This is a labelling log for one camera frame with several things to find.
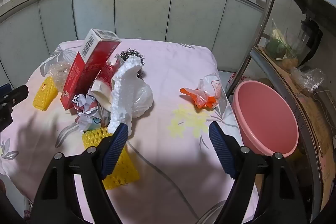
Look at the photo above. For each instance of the white plastic bag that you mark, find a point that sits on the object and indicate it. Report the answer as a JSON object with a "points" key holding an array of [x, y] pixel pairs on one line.
{"points": [[143, 98]]}

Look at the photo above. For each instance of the ginger root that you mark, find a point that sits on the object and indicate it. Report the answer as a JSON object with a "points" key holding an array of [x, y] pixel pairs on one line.
{"points": [[290, 64]]}

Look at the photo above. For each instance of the green vegetable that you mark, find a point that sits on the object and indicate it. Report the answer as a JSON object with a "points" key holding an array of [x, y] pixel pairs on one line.
{"points": [[275, 48]]}

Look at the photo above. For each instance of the clear plastic bag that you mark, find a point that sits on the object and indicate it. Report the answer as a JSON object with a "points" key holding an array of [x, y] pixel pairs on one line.
{"points": [[308, 78]]}

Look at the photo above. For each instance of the cardboard sheet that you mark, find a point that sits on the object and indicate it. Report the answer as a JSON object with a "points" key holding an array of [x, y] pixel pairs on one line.
{"points": [[309, 119]]}

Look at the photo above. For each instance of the clear bubble wrap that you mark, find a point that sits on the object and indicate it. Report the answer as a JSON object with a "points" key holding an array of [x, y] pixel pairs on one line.
{"points": [[59, 71]]}

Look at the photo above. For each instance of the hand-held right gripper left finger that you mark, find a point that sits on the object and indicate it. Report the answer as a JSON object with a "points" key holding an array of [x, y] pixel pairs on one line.
{"points": [[116, 148]]}

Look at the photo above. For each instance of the yellow foam fruit net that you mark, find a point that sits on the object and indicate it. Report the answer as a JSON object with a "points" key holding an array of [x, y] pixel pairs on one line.
{"points": [[123, 171], [44, 94]]}

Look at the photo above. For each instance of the orange and white plastic wrapper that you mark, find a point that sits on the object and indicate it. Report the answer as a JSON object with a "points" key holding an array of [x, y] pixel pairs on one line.
{"points": [[207, 92]]}

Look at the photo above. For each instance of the red and white wrapper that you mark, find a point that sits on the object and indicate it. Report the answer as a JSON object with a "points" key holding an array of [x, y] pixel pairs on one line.
{"points": [[107, 73]]}

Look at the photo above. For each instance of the cream paper wrapper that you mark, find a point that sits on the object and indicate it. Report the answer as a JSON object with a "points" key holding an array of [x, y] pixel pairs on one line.
{"points": [[101, 92]]}

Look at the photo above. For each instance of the printed paper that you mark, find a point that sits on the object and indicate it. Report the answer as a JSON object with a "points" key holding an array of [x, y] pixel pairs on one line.
{"points": [[84, 111]]}

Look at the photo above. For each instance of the kitchen counter cabinet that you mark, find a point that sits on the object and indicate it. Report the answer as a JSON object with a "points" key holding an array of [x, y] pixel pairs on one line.
{"points": [[144, 8]]}

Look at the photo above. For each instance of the pink floral tablecloth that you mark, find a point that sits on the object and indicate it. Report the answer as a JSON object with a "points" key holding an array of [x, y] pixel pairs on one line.
{"points": [[170, 77]]}

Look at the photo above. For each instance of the pink plastic bucket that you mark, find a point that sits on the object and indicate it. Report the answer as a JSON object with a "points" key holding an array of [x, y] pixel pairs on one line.
{"points": [[262, 119]]}

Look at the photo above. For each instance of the steel wool scrubber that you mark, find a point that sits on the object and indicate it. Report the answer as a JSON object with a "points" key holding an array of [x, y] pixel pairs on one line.
{"points": [[131, 54]]}

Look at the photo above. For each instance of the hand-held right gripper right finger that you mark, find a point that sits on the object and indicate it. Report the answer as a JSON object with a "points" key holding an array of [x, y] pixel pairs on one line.
{"points": [[223, 150]]}

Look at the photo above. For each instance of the white foam piece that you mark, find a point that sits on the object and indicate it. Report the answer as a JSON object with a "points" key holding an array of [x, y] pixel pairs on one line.
{"points": [[122, 90]]}

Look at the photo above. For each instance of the metal shelf rack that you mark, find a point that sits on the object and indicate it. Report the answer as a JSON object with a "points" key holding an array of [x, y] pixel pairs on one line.
{"points": [[262, 19]]}

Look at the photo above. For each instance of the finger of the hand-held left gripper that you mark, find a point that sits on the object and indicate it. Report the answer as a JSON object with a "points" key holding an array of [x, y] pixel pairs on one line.
{"points": [[15, 95], [4, 88]]}

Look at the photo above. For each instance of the pale leafy vegetable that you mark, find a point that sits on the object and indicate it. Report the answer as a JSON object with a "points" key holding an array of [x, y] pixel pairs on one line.
{"points": [[277, 34]]}

